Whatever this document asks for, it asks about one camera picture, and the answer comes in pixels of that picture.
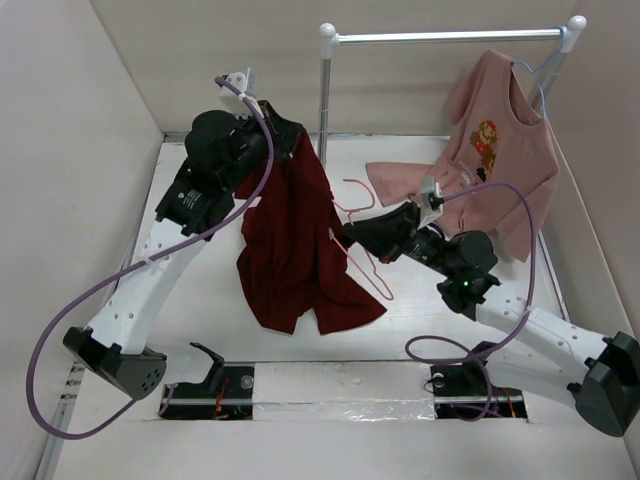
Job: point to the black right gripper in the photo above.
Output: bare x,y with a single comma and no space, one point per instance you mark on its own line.
386,234

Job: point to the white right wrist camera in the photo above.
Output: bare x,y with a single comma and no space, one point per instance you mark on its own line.
430,200

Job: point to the pink printed t shirt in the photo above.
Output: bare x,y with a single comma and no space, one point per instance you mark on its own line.
499,169

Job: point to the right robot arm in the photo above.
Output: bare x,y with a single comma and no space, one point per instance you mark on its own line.
595,375

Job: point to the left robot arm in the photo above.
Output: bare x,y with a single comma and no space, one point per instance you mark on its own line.
222,152

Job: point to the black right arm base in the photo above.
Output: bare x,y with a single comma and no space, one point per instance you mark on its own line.
460,391

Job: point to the dark red t shirt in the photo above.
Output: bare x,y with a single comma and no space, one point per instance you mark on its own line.
291,262

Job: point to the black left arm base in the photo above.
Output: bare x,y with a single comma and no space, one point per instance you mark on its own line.
224,394

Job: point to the blue wire hanger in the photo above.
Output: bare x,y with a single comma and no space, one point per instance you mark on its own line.
545,74

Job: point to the white metal clothes rack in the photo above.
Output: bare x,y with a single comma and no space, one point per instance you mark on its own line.
330,39

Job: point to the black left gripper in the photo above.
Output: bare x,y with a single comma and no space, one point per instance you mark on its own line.
284,133

